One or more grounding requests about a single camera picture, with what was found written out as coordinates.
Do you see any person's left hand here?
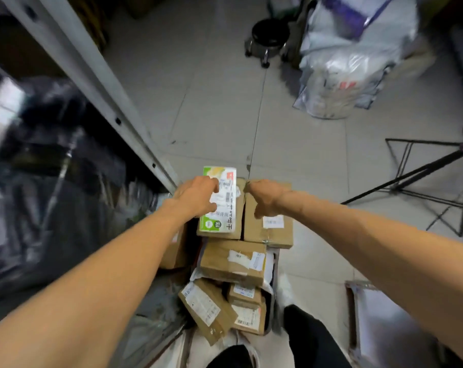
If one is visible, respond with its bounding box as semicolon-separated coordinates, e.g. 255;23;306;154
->
170;176;219;218

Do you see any person's right hand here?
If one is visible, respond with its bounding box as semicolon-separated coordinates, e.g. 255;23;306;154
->
246;179;293;220

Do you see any cardboard box black swirl logo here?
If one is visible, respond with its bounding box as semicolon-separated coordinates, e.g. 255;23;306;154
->
197;178;247;241

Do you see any green and white carton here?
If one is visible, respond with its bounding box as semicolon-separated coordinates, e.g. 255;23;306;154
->
199;166;237;234

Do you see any cardboard box green printed tape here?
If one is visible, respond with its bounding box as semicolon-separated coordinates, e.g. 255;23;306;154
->
243;181;294;249

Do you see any small taped cardboard parcel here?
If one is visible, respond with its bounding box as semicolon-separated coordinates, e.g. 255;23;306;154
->
199;239;267;288

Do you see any white mailer bag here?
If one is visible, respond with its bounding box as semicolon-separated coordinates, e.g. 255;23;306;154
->
189;248;275;295

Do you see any cardboard box with black handwriting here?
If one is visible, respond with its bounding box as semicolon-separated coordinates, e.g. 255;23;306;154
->
231;298;267;336

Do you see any person's right forearm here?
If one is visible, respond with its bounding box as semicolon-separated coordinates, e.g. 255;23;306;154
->
283;191;463;364

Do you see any person's left forearm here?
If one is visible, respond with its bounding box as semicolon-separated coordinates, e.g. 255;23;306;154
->
0;202;196;368

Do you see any labelled cardboard box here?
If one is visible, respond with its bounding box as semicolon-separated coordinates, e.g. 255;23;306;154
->
160;222;190;269

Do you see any grey metal shelf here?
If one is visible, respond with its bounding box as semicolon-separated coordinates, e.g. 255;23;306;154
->
0;0;178;368

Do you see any person's right leg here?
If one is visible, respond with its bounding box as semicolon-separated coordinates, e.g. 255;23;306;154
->
283;304;353;368

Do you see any person's leg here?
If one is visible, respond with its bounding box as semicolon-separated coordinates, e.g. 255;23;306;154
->
206;344;255;368
283;304;353;368

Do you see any black plastic bag parcel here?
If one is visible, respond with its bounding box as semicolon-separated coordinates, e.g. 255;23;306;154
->
0;76;159;303

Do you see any person's left leg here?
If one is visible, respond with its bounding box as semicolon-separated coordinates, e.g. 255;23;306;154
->
206;344;255;368

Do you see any white right shoe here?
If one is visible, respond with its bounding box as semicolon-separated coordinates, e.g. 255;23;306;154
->
275;273;297;330

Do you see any white shoe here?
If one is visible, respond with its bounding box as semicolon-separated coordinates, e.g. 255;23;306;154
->
275;273;297;330
223;329;261;368

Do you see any black light stand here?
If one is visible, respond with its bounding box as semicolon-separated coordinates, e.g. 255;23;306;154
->
341;138;463;237

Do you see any white left shoe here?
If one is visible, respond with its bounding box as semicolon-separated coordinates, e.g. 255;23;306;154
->
223;329;261;368

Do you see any heap of white plastic bags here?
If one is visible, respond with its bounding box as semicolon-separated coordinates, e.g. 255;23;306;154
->
292;0;435;120

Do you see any low grey metal rack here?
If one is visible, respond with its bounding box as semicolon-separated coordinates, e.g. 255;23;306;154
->
345;281;446;368

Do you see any yellow striped brown bundle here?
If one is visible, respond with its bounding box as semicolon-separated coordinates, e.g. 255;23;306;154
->
66;0;109;50

